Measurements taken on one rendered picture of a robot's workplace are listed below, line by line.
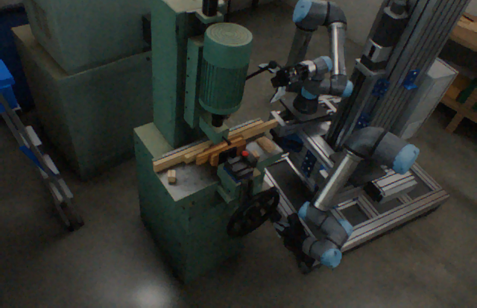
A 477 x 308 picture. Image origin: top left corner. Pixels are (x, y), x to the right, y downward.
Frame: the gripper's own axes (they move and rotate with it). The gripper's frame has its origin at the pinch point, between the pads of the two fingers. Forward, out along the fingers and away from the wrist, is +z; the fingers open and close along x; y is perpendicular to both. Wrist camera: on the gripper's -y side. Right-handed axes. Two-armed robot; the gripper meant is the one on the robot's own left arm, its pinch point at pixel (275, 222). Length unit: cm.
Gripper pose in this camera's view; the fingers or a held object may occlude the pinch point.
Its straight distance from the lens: 173.4
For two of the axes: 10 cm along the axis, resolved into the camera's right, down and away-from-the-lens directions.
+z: -5.7, -2.1, 7.9
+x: 8.0, -3.4, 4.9
